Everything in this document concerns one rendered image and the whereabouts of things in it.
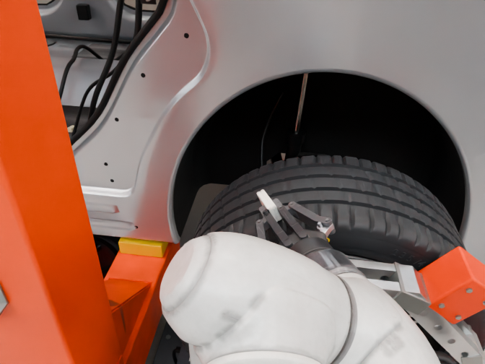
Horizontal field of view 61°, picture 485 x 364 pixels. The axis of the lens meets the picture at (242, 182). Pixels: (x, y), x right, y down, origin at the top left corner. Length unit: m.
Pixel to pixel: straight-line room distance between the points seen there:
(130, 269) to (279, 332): 1.02
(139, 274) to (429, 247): 0.84
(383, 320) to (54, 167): 0.49
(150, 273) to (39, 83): 0.81
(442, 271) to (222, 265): 0.50
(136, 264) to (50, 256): 0.68
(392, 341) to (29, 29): 0.55
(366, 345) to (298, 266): 0.10
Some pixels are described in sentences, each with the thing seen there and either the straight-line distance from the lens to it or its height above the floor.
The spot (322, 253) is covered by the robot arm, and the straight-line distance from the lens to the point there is 0.54.
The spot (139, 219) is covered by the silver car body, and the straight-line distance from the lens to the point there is 1.26.
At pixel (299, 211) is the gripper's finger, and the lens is 0.68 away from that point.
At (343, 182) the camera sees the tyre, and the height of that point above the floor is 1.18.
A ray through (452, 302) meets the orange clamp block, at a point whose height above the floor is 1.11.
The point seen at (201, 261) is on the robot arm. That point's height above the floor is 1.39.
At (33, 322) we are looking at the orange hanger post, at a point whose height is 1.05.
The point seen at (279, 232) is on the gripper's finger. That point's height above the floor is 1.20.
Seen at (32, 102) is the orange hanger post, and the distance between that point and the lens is 0.61.
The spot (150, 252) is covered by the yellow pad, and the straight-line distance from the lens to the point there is 1.34.
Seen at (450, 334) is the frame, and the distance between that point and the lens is 0.82.
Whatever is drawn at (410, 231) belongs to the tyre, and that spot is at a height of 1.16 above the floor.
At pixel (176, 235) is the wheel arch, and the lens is 1.28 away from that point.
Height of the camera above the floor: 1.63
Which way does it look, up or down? 35 degrees down
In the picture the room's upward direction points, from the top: 2 degrees clockwise
